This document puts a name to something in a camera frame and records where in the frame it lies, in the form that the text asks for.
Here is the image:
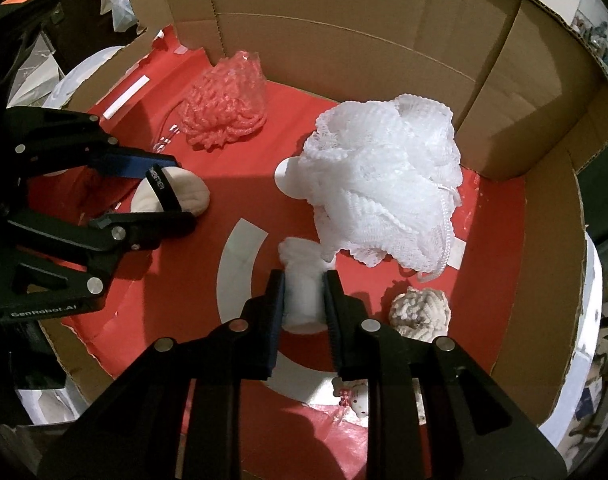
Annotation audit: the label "cardboard box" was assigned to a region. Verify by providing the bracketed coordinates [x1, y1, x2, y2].
[34, 0, 608, 431]

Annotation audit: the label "red paper liner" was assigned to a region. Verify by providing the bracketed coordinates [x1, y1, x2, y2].
[26, 25, 527, 480]

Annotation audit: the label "clear plastic bag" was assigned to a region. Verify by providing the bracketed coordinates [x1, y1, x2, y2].
[109, 0, 137, 31]

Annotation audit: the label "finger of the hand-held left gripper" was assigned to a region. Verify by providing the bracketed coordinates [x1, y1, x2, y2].
[4, 210, 197, 292]
[6, 107, 181, 181]

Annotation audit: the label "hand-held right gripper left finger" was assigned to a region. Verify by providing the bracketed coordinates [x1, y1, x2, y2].
[36, 269, 289, 480]

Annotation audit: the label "coral foam net ball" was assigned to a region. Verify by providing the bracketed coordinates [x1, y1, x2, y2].
[176, 50, 268, 151]

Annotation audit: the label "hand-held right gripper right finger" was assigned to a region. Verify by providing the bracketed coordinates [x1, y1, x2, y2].
[324, 269, 569, 480]

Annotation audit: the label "white towel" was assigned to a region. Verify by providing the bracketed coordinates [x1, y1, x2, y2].
[278, 238, 335, 333]

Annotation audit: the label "beige powder puff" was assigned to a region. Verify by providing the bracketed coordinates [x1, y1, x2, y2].
[135, 165, 211, 218]

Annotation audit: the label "white mesh bath pouf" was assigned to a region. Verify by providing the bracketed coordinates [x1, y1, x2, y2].
[301, 92, 463, 281]

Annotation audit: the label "cream knitted scrunchie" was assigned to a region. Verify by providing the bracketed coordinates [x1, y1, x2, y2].
[389, 287, 453, 345]

